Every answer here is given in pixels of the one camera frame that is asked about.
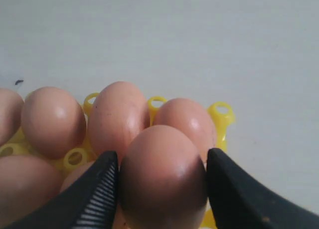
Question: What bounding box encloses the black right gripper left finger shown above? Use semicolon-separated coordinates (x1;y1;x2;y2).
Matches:
7;151;119;229

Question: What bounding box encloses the yellow plastic egg tray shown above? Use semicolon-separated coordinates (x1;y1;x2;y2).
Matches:
0;92;235;229

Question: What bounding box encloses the brown egg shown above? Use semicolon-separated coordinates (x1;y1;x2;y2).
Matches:
0;88;24;146
119;125;207;229
0;155;63;228
153;98;217;163
60;161;95;192
87;81;150;160
21;86;86;159

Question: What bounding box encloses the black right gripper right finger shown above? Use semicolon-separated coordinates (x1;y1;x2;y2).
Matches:
206;148;319;229

